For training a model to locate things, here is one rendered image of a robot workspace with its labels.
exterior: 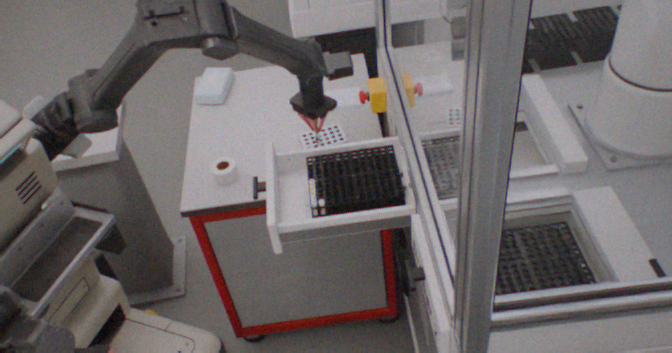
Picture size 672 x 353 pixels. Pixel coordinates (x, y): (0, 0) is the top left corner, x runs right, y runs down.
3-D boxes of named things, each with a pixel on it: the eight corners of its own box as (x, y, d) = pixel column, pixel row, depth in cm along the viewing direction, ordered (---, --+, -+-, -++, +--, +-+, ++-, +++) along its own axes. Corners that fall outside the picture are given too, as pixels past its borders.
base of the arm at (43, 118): (58, 93, 134) (19, 129, 127) (73, 79, 129) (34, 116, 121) (90, 122, 137) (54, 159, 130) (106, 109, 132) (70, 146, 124)
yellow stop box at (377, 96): (369, 114, 176) (367, 94, 171) (366, 99, 181) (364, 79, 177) (387, 111, 176) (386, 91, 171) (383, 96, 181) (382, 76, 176)
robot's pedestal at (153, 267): (106, 312, 240) (15, 170, 188) (115, 251, 262) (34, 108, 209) (185, 296, 241) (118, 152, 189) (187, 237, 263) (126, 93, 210)
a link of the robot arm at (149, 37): (139, -25, 92) (155, 39, 90) (222, -18, 100) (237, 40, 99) (61, 88, 126) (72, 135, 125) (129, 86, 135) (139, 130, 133)
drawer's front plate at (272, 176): (275, 255, 146) (267, 224, 138) (272, 170, 167) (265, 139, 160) (282, 254, 146) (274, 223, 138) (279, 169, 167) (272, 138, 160)
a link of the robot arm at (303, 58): (176, -8, 100) (192, 55, 99) (205, -23, 98) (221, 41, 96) (299, 46, 139) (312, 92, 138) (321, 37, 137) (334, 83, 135)
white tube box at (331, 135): (307, 162, 176) (305, 152, 174) (300, 143, 182) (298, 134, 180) (348, 150, 178) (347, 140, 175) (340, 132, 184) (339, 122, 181)
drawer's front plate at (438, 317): (440, 360, 123) (440, 330, 115) (411, 244, 144) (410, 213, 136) (449, 359, 123) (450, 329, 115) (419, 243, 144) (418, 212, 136)
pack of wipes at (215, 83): (223, 105, 200) (220, 94, 197) (195, 105, 202) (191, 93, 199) (235, 77, 211) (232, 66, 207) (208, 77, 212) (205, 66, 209)
